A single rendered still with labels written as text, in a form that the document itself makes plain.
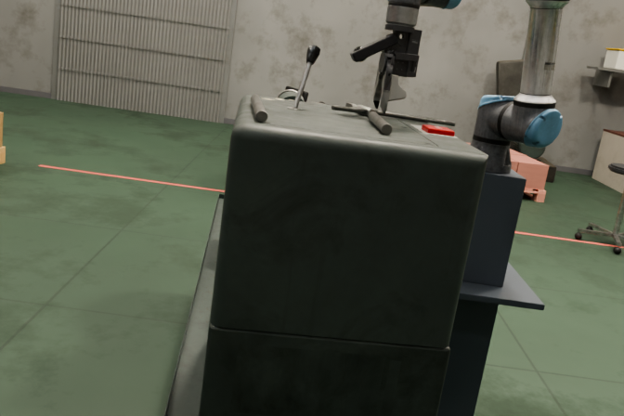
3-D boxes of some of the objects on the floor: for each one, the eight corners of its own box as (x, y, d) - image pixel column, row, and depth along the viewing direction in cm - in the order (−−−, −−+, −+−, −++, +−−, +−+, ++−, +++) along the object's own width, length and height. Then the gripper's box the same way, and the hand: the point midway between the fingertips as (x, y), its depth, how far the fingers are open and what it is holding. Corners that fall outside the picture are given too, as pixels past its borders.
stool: (627, 237, 600) (646, 164, 584) (663, 262, 534) (686, 180, 519) (561, 227, 600) (578, 155, 584) (588, 251, 534) (609, 169, 519)
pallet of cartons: (546, 204, 695) (554, 167, 686) (470, 194, 688) (478, 157, 679) (508, 179, 811) (515, 148, 802) (443, 171, 805) (449, 138, 795)
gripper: (429, 29, 145) (412, 119, 149) (412, 29, 160) (398, 110, 164) (392, 23, 144) (377, 113, 148) (380, 23, 159) (366, 106, 163)
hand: (377, 107), depth 156 cm, fingers open, 9 cm apart
